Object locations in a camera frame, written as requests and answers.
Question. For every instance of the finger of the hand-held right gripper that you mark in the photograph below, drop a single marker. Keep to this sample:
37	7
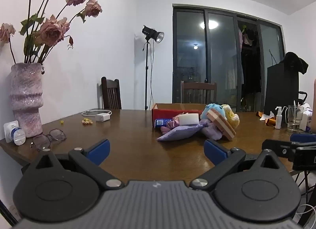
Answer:
276	147
303	138

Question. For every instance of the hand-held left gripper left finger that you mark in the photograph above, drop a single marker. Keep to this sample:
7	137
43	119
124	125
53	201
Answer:
98	150

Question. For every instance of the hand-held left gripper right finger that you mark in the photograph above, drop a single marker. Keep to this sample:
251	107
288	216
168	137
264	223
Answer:
214	151

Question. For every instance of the wooden block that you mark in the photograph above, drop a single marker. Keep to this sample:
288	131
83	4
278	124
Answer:
222	125

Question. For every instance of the yellow plush toy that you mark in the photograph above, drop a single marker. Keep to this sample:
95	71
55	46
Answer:
233	119

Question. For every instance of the white sponge block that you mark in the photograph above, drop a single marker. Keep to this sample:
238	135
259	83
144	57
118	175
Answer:
188	119

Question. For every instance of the blue plush toy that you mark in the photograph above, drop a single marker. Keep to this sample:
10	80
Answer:
214	108

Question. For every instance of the pink shiny wrapper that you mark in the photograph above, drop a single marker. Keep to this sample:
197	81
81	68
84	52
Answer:
172	123

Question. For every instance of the red cardboard box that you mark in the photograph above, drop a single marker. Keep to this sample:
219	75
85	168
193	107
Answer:
163	114

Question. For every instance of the purple fuzzy cloth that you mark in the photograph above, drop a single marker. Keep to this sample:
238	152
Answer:
211	133

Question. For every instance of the white blue carton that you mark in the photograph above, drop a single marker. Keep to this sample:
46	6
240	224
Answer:
308	120

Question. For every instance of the clear glass cup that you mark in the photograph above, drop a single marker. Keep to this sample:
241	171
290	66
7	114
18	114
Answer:
295	121

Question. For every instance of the orange wrapper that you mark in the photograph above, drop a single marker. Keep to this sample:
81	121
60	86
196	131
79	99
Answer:
259	114
270	122

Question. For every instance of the white spray bottle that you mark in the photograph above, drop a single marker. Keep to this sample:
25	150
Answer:
278	120

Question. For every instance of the yellow crumbs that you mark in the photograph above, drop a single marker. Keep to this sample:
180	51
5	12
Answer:
87	121

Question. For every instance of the crumpled white tissue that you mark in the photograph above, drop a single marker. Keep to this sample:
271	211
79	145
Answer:
267	115

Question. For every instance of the white charger adapter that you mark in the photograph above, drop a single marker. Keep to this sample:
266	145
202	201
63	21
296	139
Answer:
102	117

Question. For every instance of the purple striped pouch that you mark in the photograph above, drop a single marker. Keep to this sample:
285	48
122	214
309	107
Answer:
177	133

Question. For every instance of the thin-framed eyeglasses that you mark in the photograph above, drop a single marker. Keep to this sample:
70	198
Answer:
58	135

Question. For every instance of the dark wooden chair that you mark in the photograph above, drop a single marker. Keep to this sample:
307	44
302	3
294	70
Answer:
197	91
111	93

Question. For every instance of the blue tissue packet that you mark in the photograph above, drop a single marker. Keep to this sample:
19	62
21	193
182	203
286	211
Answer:
160	122

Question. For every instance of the black jacket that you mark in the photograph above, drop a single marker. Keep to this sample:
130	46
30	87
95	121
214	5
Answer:
295	61

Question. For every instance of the purple glazed ceramic vase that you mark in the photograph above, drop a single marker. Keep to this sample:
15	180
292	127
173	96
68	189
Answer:
24	95

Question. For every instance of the dark-framed sliding glass door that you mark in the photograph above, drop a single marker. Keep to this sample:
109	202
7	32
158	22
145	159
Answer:
222	58

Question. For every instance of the pink hanging garment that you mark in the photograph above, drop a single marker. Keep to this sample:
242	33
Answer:
246	38

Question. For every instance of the black studio light on stand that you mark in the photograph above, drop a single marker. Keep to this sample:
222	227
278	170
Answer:
153	33

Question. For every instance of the dried pink roses bouquet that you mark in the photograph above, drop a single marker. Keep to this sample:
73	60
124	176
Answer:
50	30

